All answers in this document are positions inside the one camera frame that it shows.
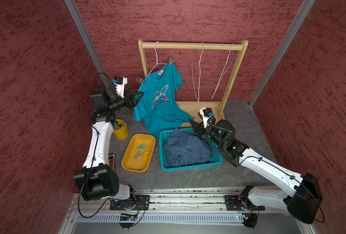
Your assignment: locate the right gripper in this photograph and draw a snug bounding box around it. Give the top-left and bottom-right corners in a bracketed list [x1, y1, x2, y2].
[189, 118, 226, 147]

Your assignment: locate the grey clothespin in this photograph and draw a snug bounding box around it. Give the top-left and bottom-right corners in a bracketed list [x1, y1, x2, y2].
[136, 78, 146, 84]
[135, 151, 143, 160]

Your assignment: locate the teal t-shirt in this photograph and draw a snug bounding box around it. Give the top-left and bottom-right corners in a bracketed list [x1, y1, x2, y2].
[133, 63, 194, 136]

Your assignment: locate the grey-blue t-shirt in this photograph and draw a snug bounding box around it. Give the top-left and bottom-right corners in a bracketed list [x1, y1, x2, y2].
[163, 128, 211, 168]

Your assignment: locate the white wire hanger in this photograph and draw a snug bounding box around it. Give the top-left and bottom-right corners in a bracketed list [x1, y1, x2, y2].
[211, 44, 233, 99]
[191, 42, 204, 102]
[148, 41, 166, 75]

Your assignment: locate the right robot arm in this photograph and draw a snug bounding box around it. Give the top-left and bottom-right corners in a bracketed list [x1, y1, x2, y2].
[189, 117, 323, 224]

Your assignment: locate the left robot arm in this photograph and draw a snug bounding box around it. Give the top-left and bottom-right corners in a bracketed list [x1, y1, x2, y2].
[73, 86, 144, 201]

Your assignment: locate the wooden clothes rack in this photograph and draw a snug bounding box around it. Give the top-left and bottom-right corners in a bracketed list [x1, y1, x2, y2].
[138, 39, 248, 122]

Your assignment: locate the teal plastic basket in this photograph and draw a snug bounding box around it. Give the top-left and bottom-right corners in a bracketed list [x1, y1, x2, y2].
[159, 128, 223, 171]

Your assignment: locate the yellow pencil cup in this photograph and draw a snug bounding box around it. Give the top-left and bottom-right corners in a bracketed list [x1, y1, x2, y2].
[113, 119, 129, 140]

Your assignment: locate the yellow tray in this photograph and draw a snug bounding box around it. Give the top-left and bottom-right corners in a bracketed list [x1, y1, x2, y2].
[121, 134, 156, 173]

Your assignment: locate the left corner aluminium profile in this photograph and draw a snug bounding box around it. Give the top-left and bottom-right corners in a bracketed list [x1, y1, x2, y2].
[64, 0, 110, 87]

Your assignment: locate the corner aluminium profile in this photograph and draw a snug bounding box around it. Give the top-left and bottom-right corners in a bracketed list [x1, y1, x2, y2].
[248, 0, 316, 109]
[64, 0, 110, 87]

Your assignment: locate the brown transparent case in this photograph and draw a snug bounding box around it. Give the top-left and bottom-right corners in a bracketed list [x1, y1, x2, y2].
[108, 154, 116, 171]

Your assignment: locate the right corner aluminium profile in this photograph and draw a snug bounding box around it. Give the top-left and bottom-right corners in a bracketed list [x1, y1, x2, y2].
[248, 0, 316, 109]

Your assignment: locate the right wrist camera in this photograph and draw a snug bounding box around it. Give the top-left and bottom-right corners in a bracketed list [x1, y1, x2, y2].
[199, 107, 214, 121]

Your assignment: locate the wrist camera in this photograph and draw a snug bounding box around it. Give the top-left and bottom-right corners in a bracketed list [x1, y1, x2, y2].
[112, 76, 128, 98]
[199, 107, 214, 121]

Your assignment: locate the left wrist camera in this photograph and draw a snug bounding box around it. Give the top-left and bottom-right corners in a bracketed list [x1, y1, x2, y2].
[112, 76, 128, 98]

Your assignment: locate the aluminium rail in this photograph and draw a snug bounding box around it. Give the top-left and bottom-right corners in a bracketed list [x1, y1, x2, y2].
[66, 187, 297, 227]

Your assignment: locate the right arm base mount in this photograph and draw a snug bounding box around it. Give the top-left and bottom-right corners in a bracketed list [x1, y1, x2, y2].
[224, 195, 265, 212]

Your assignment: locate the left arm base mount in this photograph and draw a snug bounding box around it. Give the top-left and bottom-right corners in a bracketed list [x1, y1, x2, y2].
[110, 195, 151, 212]

